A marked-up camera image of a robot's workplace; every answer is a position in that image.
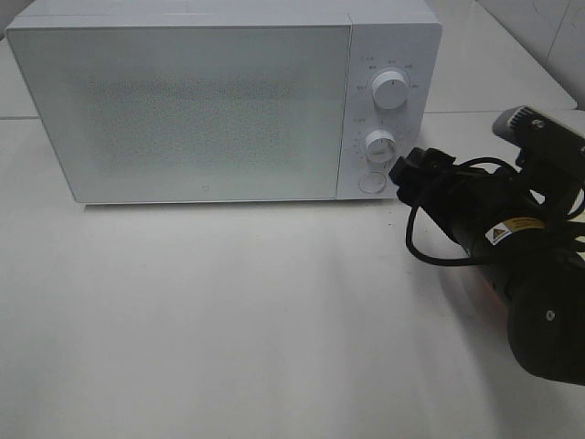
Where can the white microwave oven body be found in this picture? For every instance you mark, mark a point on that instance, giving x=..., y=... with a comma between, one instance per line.
x=402, y=35

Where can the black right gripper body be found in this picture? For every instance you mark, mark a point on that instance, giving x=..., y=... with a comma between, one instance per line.
x=473, y=204

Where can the white lower timer knob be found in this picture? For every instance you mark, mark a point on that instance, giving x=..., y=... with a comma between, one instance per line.
x=380, y=146

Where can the round door release button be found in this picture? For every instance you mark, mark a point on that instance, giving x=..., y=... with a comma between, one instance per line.
x=372, y=183

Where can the white microwave door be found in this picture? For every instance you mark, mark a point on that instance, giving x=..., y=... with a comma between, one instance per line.
x=140, y=115

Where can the white upper power knob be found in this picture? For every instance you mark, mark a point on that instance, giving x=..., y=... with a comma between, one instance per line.
x=390, y=89

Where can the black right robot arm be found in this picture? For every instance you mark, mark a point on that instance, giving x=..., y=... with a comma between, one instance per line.
x=528, y=257

